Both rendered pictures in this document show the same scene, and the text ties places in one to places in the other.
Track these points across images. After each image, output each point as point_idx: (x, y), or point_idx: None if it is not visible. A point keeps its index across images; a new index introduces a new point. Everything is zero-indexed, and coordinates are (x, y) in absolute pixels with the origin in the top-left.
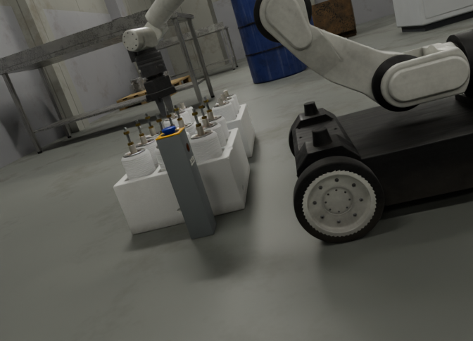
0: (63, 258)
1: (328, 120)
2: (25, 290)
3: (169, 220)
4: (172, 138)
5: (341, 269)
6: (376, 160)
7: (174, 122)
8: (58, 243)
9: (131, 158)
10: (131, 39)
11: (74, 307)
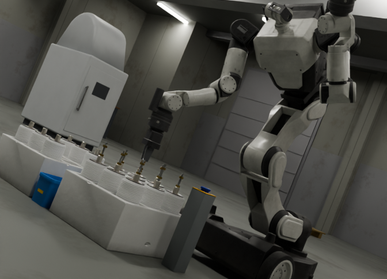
0: (63, 248)
1: (222, 222)
2: (84, 270)
3: (136, 248)
4: (212, 198)
5: None
6: None
7: (63, 148)
8: (15, 227)
9: (143, 187)
10: (177, 102)
11: None
